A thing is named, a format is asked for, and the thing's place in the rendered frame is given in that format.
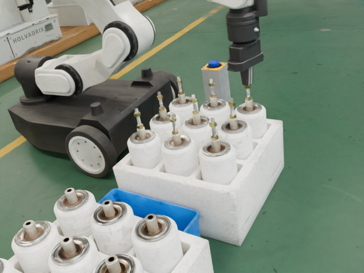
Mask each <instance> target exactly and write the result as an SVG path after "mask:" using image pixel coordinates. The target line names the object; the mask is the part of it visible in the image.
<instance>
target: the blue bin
mask: <svg viewBox="0 0 364 273"><path fill-rule="evenodd" d="M105 200H111V201H112V202H113V201H117V202H123V203H126V204H128V205H129V206H130V207H131V208H132V210H133V214H134V216H137V217H140V218H145V217H146V216H147V215H148V214H154V215H163V216H168V217H170V218H171V219H173V220H174V221H175V223H176V225H177V228H178V230H179V231H182V232H186V233H188V234H191V235H194V236H197V237H200V229H199V218H200V216H199V212H198V211H196V210H193V209H189V208H187V207H183V206H179V205H176V204H172V203H168V202H165V201H162V200H158V199H154V198H150V197H147V196H143V195H140V194H136V193H133V192H129V191H125V190H122V189H119V188H114V189H112V190H111V191H109V192H108V193H107V194H106V195H105V196H104V197H103V198H102V199H101V200H100V201H99V202H97V203H99V204H102V203H103V202H104V201H105Z"/></svg>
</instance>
